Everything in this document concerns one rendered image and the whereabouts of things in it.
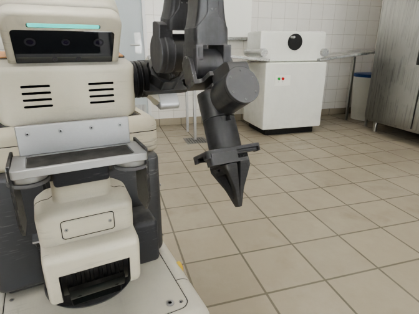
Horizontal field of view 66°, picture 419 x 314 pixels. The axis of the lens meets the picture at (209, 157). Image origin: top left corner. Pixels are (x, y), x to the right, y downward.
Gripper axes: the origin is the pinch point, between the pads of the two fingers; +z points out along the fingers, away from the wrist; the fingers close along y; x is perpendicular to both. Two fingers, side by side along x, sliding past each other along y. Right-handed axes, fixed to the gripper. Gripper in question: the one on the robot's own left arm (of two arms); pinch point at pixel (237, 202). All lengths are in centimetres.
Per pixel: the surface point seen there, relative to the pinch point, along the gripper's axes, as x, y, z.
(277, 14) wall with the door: 274, 274, -214
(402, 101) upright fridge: 173, 323, -50
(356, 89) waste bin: 266, 378, -96
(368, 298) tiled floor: 59, 84, 58
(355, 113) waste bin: 282, 380, -64
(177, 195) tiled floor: 176, 48, -3
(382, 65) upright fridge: 188, 331, -99
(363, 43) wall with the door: 267, 421, -167
